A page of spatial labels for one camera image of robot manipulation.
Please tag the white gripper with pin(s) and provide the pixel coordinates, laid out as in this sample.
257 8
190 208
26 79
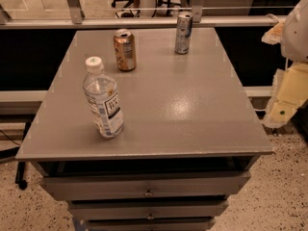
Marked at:
296 36

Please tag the clear plastic water bottle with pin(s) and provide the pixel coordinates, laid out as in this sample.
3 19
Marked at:
103 98

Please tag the silver slim drink can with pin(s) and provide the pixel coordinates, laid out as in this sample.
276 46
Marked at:
183 32

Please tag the grey drawer cabinet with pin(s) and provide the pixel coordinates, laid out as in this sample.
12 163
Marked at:
182 114

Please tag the gold soda can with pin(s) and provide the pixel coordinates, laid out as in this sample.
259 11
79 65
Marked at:
125 51

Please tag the bottom grey drawer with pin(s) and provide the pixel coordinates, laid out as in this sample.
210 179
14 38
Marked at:
161 224

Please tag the grey drawer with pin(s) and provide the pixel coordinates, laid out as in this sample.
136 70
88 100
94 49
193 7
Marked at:
150 209
161 224
145 186

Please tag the middle grey drawer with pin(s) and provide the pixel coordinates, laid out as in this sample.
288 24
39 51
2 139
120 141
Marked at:
150 209

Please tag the top grey drawer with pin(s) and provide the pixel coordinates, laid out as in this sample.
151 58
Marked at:
145 186

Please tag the black stand leg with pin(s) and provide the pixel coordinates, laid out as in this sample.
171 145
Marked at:
19 178

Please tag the metal railing frame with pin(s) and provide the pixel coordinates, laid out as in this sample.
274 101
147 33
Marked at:
103 14

